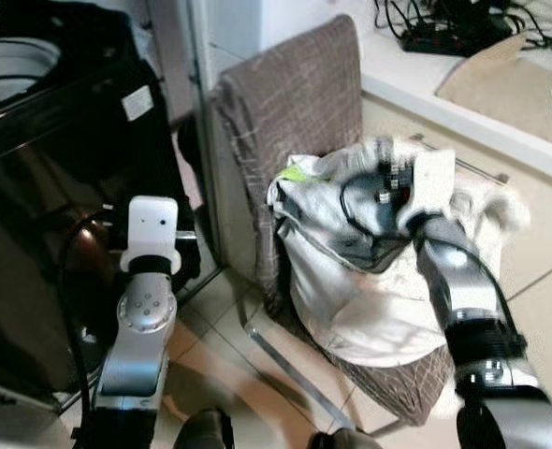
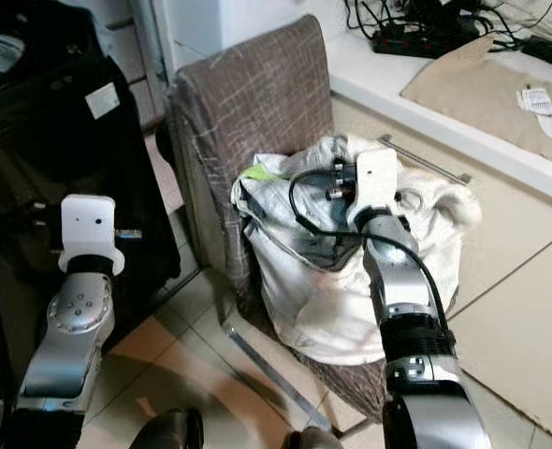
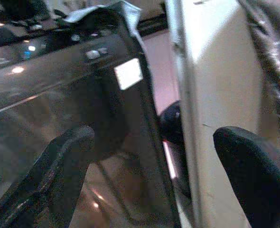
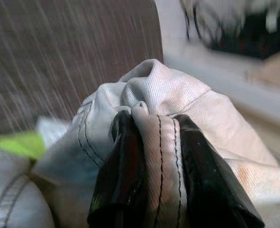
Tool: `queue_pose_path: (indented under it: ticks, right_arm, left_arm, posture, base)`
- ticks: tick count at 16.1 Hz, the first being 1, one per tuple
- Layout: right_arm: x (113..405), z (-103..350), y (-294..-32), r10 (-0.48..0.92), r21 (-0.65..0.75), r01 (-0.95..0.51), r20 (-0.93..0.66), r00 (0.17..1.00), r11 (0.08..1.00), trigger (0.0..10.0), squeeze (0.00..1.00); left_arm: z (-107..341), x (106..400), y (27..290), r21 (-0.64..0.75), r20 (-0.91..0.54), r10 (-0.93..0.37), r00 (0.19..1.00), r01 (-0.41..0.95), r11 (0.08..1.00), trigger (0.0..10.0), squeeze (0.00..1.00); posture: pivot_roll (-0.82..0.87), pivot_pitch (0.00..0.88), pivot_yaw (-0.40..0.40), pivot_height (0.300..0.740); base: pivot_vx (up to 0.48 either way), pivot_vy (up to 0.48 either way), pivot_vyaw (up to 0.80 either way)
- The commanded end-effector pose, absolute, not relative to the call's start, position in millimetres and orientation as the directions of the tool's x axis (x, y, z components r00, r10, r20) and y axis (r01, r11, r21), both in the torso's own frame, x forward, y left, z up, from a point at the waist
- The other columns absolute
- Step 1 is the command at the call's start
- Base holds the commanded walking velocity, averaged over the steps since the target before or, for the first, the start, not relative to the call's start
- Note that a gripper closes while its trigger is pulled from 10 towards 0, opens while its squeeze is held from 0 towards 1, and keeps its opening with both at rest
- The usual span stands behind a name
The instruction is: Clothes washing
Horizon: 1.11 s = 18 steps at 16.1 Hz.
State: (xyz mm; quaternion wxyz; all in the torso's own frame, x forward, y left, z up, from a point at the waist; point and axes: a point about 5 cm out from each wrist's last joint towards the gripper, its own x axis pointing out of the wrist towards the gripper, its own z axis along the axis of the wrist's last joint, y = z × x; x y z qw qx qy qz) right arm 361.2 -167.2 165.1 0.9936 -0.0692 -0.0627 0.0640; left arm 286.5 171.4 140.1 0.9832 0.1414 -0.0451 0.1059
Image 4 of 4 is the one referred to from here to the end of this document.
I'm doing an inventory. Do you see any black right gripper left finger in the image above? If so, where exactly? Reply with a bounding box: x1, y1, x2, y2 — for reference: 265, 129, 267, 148
87, 110, 152, 228

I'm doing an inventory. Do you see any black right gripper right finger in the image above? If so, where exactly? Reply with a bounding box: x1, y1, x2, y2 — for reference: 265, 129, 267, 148
175, 114, 265, 228

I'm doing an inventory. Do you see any white garment with dark stitching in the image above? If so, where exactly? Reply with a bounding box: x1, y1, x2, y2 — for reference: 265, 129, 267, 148
0, 58, 280, 228

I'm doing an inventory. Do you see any white laundry basket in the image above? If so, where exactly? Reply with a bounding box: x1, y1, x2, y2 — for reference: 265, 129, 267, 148
154, 0, 280, 114

